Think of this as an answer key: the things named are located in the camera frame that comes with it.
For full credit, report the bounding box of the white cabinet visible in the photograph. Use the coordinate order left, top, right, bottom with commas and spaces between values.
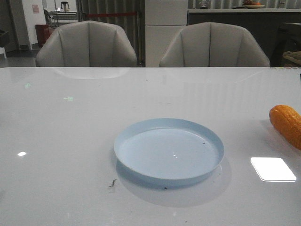
145, 0, 188, 67

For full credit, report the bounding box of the fruit bowl on counter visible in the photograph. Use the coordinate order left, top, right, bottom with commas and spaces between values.
243, 0, 265, 9

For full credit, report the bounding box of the orange corn cob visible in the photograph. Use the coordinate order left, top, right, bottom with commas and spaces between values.
269, 105, 301, 150

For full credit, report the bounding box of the red barrier belt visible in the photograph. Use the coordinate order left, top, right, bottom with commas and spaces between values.
86, 11, 138, 18

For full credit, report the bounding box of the dark counter with white top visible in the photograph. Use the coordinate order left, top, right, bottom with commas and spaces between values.
187, 8, 301, 59

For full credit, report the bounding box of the beige leather chair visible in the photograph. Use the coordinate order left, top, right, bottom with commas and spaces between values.
36, 21, 137, 67
159, 22, 270, 67

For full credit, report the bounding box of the right beige leather chair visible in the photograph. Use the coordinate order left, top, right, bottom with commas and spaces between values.
159, 22, 270, 67

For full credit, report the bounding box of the beige cushion on chair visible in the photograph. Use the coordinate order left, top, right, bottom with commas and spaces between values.
282, 51, 301, 67

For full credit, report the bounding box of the background metal table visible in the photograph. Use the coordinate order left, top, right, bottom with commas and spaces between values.
44, 9, 78, 28

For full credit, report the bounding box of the left beige leather chair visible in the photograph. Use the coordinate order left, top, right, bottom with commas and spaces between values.
36, 21, 137, 67

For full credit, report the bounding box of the dark wooden chair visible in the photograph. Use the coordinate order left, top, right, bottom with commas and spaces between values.
270, 23, 301, 66

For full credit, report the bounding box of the red trash bin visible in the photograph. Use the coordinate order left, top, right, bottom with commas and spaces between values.
35, 24, 50, 47

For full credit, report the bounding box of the light blue round plate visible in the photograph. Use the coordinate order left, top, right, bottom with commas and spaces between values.
114, 118, 225, 187

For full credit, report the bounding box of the pink wall notice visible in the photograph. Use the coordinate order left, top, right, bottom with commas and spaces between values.
32, 4, 40, 14

